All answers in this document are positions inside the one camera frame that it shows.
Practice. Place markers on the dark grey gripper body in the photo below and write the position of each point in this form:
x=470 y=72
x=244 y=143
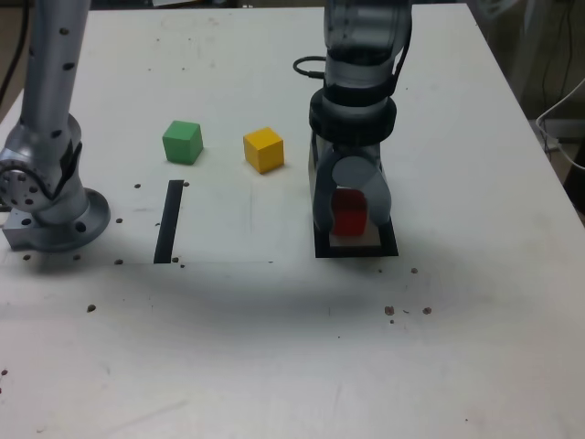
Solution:
x=361 y=147

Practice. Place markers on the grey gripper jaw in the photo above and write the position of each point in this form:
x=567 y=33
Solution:
x=323 y=201
x=356 y=171

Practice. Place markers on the red cube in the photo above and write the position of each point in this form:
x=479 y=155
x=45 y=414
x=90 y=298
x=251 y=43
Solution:
x=349 y=215

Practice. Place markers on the yellow cube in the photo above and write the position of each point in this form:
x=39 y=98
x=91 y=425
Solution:
x=262 y=151

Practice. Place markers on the green cube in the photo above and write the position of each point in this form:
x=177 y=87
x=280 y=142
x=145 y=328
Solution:
x=183 y=144

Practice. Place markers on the black tape square outline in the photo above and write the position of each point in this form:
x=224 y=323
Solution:
x=356 y=252

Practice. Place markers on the black tape strip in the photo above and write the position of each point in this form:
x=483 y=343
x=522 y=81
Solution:
x=168 y=224

